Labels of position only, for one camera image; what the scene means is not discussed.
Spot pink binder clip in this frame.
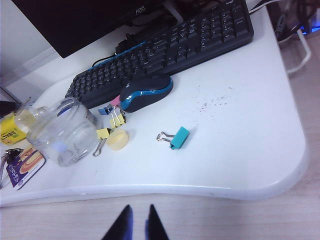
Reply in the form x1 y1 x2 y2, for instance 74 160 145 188
109 96 122 108

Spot clear plastic jar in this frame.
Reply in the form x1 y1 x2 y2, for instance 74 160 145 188
14 96 100 168

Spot white rope lanyard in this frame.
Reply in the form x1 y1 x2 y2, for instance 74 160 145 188
0 154 11 190

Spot white cable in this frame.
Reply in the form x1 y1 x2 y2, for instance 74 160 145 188
247 0 313 74

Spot purple orange card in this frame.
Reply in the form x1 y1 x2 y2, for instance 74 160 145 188
5 145 47 191

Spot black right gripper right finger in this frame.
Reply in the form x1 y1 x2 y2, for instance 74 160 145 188
143 204 171 240

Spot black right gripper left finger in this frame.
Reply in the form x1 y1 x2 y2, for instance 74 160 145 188
101 204 134 240

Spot blue binder clip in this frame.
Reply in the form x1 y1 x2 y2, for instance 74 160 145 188
97 106 113 116

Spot teal binder clip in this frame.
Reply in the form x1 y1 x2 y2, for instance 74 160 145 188
156 126 190 151

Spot black computer keyboard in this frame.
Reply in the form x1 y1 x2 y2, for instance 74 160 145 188
64 0 255 110

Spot cream masking tape roll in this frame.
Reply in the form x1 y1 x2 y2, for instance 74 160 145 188
106 128 130 152

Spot blue and black mouse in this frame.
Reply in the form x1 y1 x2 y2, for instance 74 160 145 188
119 74 174 113

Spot black computer monitor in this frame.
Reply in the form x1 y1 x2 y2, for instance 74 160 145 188
11 0 201 60

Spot black monitor cable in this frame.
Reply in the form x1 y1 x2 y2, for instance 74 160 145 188
91 21 146 68

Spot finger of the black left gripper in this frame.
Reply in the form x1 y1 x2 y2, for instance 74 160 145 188
0 100 18 118

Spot yellow binder clip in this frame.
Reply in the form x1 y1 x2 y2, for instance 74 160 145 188
109 104 126 129
92 127 113 158

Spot white desk riser board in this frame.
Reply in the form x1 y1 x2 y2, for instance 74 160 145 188
0 4 309 208

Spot black power cables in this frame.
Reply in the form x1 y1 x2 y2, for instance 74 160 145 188
271 0 320 43

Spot yellow label plastic bottle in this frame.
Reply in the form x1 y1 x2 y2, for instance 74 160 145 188
0 103 48 146

